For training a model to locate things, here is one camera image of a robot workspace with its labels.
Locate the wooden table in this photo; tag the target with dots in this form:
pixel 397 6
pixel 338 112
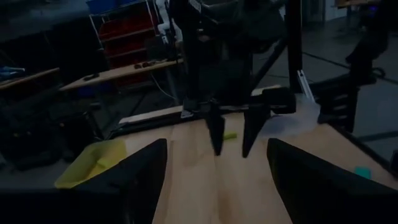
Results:
pixel 118 73

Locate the teal rectangular block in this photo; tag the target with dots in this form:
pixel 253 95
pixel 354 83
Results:
pixel 362 172

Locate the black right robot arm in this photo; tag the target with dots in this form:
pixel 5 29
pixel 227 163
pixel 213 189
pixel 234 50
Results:
pixel 186 46

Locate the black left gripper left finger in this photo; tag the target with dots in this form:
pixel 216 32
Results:
pixel 93 205

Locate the blue tool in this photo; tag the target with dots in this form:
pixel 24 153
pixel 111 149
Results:
pixel 11 71

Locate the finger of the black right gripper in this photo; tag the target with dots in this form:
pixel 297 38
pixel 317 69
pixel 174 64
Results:
pixel 216 130
pixel 253 127

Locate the black office chair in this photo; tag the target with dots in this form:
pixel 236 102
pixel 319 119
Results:
pixel 363 59

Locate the yellow translucent plastic bin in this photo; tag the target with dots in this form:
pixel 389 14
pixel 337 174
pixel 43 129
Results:
pixel 81 171

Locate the wooden workbench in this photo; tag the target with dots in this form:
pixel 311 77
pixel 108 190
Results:
pixel 28 79

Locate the black equipment case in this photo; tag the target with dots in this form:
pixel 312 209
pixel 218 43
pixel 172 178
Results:
pixel 37 133

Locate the red shelf rack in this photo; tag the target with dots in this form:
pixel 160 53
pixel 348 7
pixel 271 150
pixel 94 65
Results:
pixel 127 34

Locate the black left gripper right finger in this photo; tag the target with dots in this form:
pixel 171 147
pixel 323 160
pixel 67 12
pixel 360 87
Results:
pixel 335 202

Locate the lime green rectangular block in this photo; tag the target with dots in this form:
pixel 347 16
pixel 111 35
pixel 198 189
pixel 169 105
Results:
pixel 230 136

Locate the black equipment rack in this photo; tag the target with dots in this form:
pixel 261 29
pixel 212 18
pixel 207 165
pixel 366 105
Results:
pixel 337 102

